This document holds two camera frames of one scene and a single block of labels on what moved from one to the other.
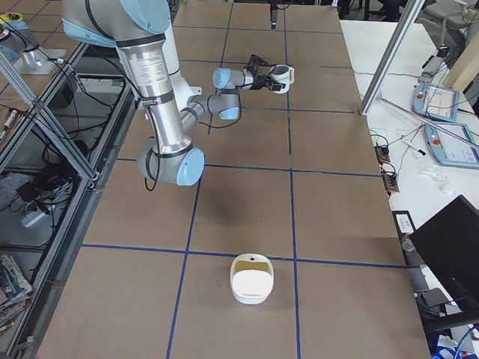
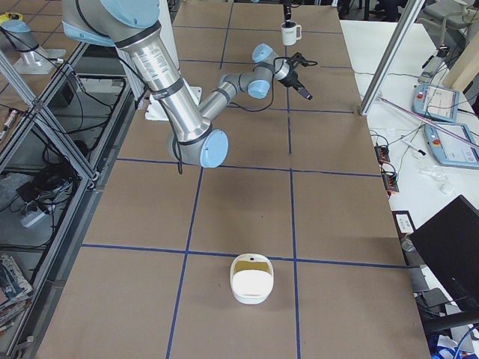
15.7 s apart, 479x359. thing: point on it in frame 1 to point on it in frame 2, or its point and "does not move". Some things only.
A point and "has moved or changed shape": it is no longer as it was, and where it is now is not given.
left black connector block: [390, 180] does not move
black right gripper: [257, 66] to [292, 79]
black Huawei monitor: [449, 244] does not move
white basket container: [251, 277] does not move
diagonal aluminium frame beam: [391, 56] does not move
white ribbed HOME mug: [284, 74] has moved or changed shape
